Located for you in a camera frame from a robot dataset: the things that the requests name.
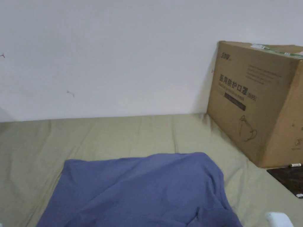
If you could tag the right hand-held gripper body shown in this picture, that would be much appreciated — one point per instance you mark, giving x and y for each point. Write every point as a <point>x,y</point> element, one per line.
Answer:
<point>277,220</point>

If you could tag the blue shirt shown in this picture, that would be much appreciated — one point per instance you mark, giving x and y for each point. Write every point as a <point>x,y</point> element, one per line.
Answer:
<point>142,189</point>

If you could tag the dark brown patterned board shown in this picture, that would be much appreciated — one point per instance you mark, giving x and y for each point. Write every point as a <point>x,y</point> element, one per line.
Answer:
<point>287,181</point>

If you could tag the brown cardboard carton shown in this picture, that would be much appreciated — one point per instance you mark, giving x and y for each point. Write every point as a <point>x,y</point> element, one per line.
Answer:
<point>255,99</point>

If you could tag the bed with pale green sheet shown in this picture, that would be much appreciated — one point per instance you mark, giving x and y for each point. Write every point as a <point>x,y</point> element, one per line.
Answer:
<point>113,137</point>

